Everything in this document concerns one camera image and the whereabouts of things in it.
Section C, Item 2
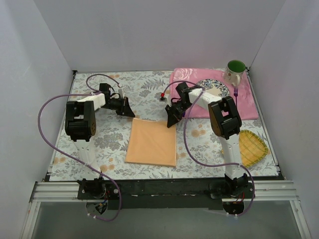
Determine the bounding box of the orange satin napkin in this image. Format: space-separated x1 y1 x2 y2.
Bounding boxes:
125 118 176 167

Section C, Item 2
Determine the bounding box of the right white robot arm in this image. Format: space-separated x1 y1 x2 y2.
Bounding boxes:
165 80 251 198

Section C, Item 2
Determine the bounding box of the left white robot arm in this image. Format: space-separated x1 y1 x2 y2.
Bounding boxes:
65 83 135 199

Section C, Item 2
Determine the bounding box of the floral mug green inside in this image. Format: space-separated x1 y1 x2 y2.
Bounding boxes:
223 60 246 87

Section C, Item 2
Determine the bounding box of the blue floral plate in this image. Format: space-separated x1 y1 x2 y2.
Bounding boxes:
197 79 230 98

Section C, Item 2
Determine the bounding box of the purple fork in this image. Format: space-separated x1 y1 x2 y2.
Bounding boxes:
234 87 238 101

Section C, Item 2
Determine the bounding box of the yellow bamboo mat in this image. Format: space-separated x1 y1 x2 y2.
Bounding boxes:
219 129 268 168

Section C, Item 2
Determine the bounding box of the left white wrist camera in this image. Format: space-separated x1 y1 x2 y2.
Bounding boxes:
118 85 130 98

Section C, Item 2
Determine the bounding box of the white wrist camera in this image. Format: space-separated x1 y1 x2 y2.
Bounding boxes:
159 93 171 105
118 85 130 98

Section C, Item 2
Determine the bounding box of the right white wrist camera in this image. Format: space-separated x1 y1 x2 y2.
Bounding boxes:
159 93 171 105

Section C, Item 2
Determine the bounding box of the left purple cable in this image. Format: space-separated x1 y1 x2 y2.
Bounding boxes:
37 73 123 222

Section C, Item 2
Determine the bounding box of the purple cable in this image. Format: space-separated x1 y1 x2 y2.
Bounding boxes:
37 73 123 222
160 81 256 218

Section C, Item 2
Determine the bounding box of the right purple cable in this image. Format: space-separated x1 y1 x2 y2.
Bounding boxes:
160 81 256 218

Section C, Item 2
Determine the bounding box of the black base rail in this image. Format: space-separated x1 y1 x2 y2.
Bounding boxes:
77 178 253 210

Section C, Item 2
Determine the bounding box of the aluminium frame rail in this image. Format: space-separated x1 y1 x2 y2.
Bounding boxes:
30 179 299 202

